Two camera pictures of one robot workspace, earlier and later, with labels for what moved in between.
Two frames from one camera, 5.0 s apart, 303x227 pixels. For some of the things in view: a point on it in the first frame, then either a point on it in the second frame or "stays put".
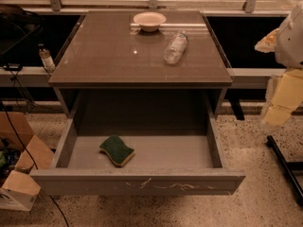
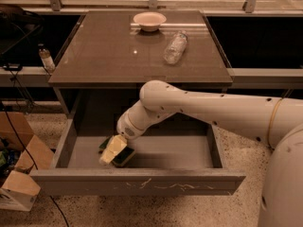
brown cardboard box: [16, 133] stays put
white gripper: [291, 44] to [126, 128]
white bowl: [149, 21] stays put
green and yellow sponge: [116, 150] stays put
